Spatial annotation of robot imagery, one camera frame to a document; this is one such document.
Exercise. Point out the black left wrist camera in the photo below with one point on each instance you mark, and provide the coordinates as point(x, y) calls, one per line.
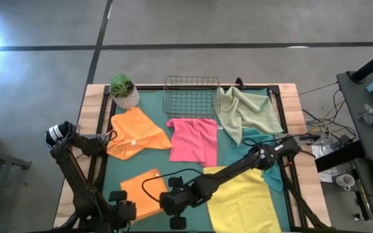
point(118, 195)

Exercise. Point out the white paper bag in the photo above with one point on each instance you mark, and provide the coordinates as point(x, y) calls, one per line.
point(325, 152)

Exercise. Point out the black frame strut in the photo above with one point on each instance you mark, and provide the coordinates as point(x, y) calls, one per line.
point(303, 204)

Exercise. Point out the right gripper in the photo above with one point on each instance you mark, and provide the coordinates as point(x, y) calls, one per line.
point(173, 202)

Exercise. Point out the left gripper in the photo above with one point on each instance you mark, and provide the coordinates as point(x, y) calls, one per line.
point(126, 212)

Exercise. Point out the pink microfiber towel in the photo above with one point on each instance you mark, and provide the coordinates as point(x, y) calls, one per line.
point(193, 140)

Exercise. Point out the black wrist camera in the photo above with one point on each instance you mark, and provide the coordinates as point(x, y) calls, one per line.
point(118, 195)
point(175, 182)

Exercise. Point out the black clamp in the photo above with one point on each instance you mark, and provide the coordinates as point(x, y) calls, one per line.
point(239, 82)

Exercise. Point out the potted plant patterned white pot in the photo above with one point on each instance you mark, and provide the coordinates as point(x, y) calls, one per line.
point(124, 92)

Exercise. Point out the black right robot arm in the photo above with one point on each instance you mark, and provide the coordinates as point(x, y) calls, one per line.
point(225, 176)

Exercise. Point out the light green microfiber towel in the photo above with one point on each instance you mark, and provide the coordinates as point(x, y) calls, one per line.
point(244, 113)

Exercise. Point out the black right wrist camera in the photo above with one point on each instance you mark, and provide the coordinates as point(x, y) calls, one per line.
point(175, 182)

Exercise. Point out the black table frame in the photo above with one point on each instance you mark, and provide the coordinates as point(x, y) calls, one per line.
point(278, 106)

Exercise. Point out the grey side table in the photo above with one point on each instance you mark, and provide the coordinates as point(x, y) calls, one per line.
point(361, 113)

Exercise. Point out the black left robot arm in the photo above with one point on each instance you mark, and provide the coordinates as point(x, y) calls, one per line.
point(73, 174)

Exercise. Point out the white mug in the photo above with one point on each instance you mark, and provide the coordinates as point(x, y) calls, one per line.
point(345, 181)

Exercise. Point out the black pole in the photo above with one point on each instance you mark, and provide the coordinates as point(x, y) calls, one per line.
point(372, 64)

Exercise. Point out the orange microfiber towel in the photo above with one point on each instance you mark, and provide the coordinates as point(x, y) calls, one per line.
point(141, 191)
point(134, 132)

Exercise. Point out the teal microfiber towel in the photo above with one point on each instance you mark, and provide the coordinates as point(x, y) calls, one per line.
point(233, 153)

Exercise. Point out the yellow microfiber towel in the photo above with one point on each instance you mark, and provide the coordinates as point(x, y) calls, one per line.
point(238, 204)

